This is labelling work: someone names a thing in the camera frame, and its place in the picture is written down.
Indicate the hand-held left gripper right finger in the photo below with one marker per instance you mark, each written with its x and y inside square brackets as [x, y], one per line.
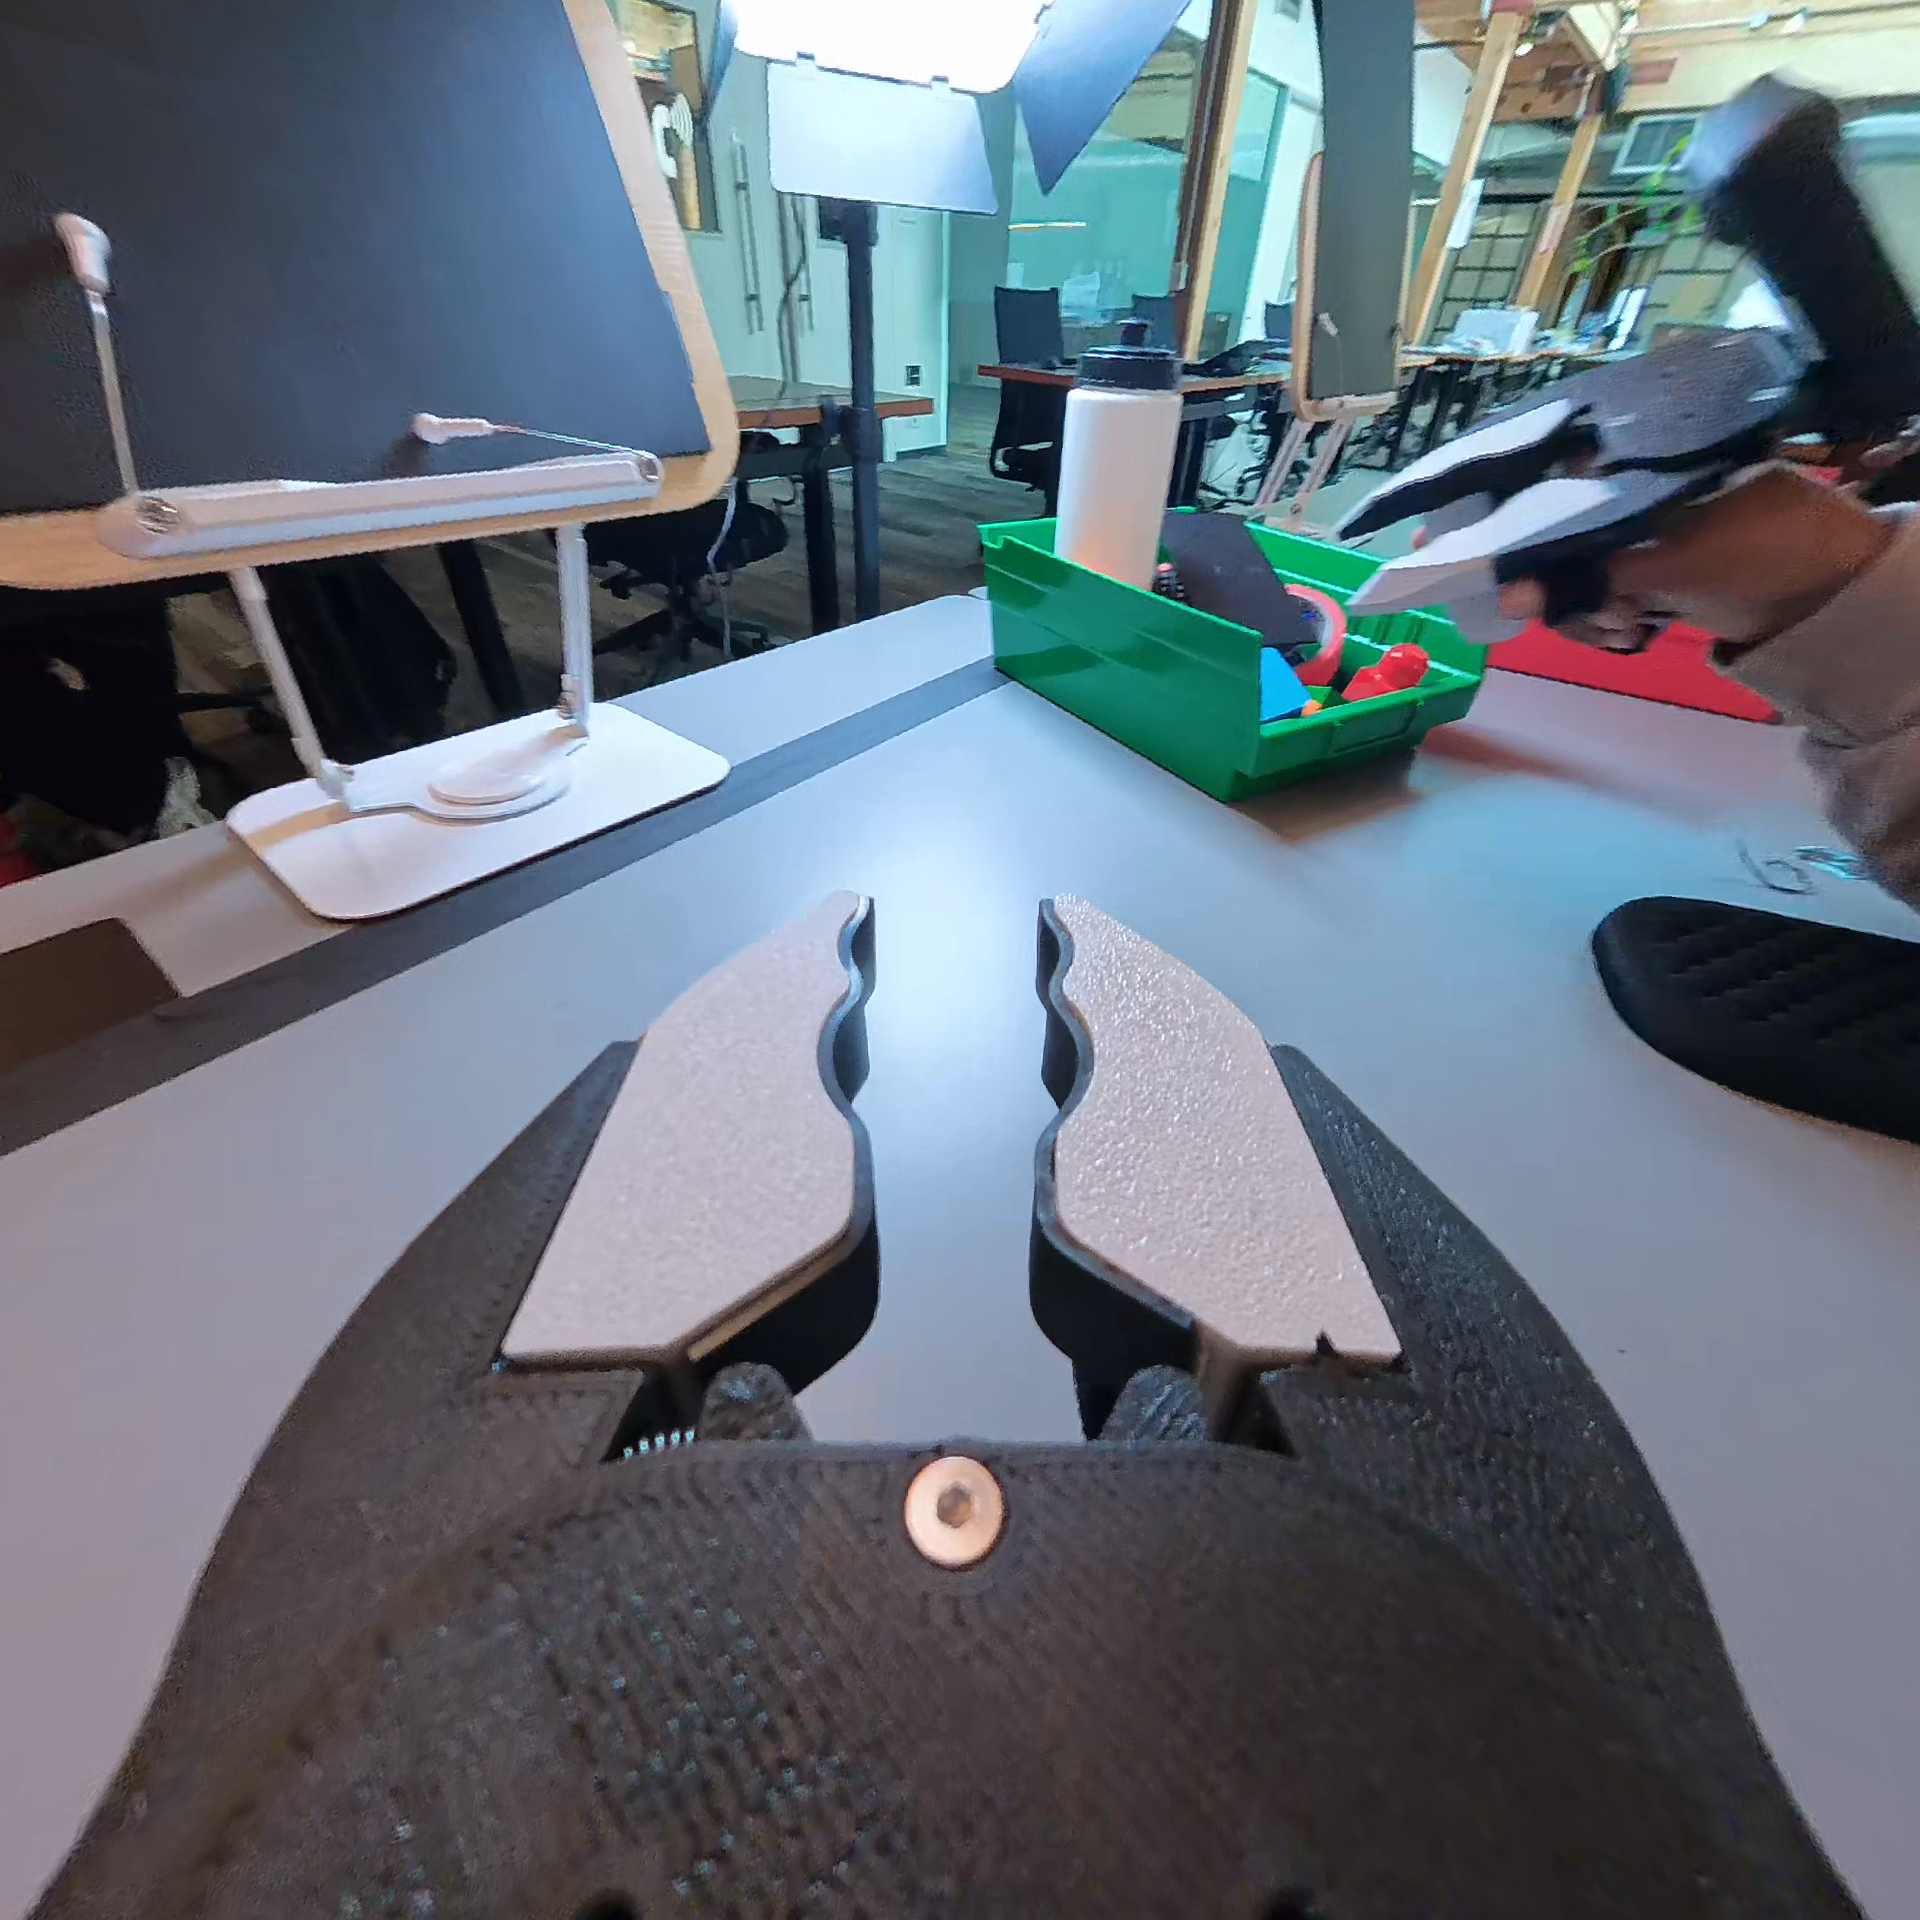
[1198, 1186]

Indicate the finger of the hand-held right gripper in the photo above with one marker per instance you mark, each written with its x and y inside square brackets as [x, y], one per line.
[1500, 523]
[1482, 457]

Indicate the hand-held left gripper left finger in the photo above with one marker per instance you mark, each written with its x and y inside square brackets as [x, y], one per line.
[705, 1186]

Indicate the blue black foam block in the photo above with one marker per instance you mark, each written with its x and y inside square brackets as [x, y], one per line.
[1281, 689]

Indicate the green plastic bin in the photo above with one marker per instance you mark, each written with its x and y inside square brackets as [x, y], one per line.
[1142, 675]

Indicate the person's right forearm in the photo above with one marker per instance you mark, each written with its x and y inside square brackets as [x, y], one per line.
[1875, 675]

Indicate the person's right hand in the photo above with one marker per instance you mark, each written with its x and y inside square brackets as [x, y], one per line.
[1770, 546]

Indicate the green potted plant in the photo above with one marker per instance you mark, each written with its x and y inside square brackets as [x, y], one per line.
[1634, 227]

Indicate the red toy figure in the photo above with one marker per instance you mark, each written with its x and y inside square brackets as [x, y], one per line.
[1390, 675]

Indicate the red plastic bin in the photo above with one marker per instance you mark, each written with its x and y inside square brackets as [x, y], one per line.
[1634, 675]

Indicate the red tape roll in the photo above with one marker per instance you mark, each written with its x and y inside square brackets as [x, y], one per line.
[1323, 632]

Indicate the black flat pad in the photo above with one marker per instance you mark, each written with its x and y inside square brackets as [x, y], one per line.
[1228, 586]

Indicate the white bottle black lid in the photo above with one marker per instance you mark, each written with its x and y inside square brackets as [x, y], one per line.
[1117, 481]

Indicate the black office chair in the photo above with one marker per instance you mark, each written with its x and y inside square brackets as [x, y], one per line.
[1025, 377]

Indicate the black light stand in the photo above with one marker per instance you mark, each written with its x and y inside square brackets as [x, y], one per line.
[864, 420]

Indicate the wooden office desk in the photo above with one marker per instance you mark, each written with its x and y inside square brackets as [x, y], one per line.
[811, 403]

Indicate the studio light panel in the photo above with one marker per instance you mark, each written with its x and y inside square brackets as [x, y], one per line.
[885, 106]

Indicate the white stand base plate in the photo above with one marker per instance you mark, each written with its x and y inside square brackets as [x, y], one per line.
[493, 823]

